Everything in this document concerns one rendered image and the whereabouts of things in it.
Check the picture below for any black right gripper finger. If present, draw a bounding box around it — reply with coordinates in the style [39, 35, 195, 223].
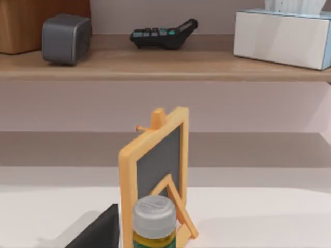
[64, 203, 120, 248]

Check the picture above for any yellow bottle with grey cap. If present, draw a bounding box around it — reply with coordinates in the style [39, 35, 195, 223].
[132, 195, 177, 248]

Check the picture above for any wooden framed blackboard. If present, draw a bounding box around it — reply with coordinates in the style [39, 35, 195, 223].
[118, 107, 199, 248]

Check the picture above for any wooden shelf board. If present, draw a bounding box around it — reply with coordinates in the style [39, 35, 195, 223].
[0, 34, 331, 83]

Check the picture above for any grey rounded cube box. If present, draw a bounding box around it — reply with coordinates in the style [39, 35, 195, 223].
[42, 13, 93, 66]

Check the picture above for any black calculator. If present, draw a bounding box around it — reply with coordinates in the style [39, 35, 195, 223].
[129, 18, 199, 51]

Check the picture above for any brown wooden block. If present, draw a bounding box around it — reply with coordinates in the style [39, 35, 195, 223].
[0, 0, 91, 55]

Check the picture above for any white and blue tissue box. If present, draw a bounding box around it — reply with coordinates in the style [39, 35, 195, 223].
[233, 0, 331, 71]

